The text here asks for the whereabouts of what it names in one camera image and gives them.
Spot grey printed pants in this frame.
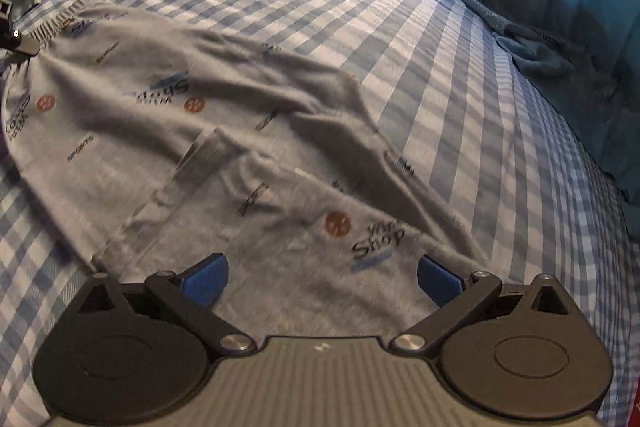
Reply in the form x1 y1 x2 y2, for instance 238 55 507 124
0 2 493 343

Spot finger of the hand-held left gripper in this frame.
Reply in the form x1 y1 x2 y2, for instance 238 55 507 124
0 0 41 58

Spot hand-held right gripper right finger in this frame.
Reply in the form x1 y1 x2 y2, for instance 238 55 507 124
390 254 571 353

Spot blue crumpled blanket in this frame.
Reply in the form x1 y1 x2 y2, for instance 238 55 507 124
454 0 640 208

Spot blue checked bed sheet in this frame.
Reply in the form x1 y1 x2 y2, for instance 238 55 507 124
0 0 640 427

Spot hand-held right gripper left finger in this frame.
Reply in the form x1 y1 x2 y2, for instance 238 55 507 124
77 252 257 354

